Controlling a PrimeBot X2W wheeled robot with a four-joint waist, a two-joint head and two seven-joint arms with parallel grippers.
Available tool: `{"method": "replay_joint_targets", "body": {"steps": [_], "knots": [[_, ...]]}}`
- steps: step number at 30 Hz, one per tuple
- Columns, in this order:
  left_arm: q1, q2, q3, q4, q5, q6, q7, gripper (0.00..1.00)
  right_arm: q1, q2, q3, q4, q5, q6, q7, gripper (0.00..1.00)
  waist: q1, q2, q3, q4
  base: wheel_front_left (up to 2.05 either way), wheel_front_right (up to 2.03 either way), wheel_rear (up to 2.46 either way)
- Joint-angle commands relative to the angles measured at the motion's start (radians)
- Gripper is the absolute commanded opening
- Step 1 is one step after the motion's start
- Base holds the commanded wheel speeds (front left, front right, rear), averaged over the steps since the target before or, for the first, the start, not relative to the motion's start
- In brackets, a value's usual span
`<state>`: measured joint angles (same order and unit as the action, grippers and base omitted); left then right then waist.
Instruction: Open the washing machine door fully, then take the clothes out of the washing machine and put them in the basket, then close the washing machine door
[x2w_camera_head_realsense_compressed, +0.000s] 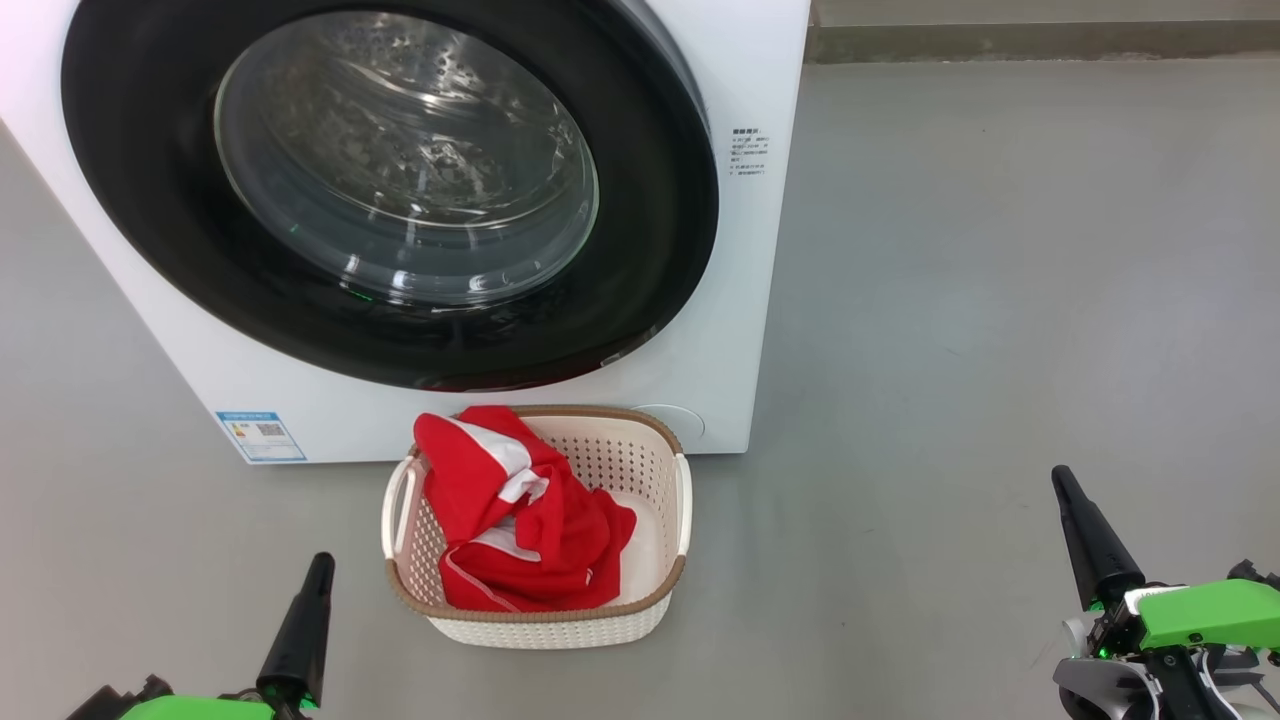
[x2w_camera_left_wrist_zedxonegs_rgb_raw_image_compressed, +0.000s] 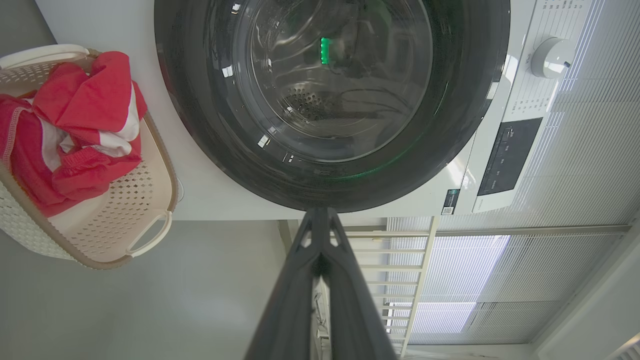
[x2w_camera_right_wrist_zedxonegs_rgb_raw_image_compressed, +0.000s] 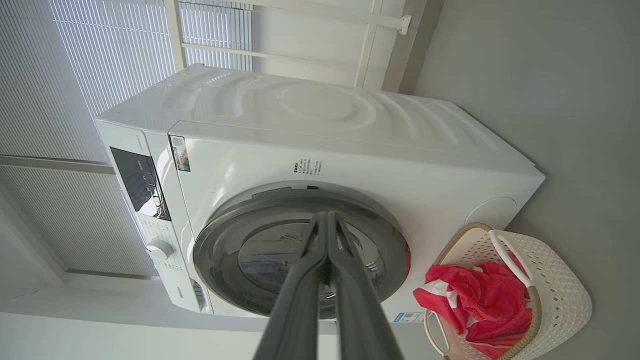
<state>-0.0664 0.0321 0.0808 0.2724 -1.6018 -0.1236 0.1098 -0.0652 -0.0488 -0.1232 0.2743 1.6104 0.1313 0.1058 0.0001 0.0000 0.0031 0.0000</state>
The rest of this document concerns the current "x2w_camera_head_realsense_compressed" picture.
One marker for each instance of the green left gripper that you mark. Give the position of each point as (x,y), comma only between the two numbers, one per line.
(200,710)

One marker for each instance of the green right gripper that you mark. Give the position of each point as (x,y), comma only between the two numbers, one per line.
(1210,612)

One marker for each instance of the red and white garment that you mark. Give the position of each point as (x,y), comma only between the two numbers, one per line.
(540,530)

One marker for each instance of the black washing machine door with glass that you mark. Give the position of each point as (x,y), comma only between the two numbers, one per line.
(650,220)

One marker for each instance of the cream perforated laundry basket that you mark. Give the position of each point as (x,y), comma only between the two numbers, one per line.
(640,460)

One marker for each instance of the white front-load washing machine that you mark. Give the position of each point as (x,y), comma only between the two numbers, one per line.
(760,300)

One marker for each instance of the blue energy label sticker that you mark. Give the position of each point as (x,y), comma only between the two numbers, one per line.
(260,437)

